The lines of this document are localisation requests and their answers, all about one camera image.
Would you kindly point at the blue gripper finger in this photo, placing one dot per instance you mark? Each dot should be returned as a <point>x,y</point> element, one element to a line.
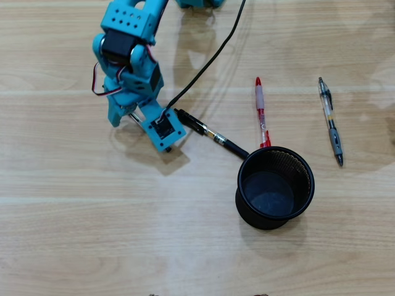
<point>114,114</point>

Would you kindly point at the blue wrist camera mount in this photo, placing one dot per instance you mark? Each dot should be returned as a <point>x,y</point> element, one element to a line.
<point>168,131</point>

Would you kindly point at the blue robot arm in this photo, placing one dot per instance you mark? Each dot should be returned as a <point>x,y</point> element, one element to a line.
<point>126,21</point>

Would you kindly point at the black pen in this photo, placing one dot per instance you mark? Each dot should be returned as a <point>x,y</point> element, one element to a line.
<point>197,124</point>

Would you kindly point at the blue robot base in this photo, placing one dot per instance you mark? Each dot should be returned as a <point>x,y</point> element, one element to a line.
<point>191,3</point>

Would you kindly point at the black mesh pen holder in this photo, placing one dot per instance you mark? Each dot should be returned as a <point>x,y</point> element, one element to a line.
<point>268,197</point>

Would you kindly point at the red pen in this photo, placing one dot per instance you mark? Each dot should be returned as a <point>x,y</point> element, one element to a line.
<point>260,105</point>

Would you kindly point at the clear pen with grey grip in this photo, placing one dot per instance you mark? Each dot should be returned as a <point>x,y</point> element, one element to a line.
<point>334,138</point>

